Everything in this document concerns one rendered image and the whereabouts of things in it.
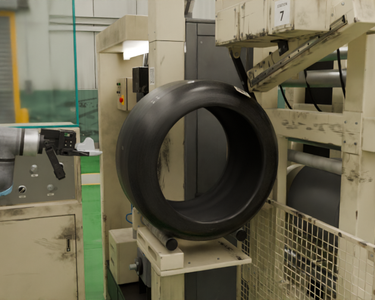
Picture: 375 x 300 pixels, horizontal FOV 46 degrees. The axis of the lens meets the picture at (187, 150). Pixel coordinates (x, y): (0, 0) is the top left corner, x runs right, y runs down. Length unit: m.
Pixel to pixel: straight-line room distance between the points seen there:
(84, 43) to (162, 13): 8.96
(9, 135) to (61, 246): 0.94
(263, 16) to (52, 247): 1.46
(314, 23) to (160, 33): 0.70
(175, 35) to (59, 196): 0.97
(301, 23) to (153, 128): 0.58
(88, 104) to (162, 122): 9.28
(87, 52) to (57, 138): 9.34
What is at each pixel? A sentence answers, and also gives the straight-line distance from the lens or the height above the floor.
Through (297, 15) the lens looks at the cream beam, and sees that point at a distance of 1.47.
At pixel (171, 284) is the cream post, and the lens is 2.12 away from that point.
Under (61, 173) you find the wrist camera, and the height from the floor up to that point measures 1.17.
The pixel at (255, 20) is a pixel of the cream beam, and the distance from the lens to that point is 1.67.
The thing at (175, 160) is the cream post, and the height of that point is 1.14.
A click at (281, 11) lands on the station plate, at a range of 1.52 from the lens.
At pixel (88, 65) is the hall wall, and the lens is 10.83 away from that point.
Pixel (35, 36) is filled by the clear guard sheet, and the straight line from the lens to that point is 2.22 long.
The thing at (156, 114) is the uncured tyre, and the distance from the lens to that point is 1.50.
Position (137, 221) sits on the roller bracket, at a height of 0.89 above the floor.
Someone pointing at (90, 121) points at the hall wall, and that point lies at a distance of 10.77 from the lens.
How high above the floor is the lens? 1.46
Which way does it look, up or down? 8 degrees down
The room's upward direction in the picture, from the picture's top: straight up
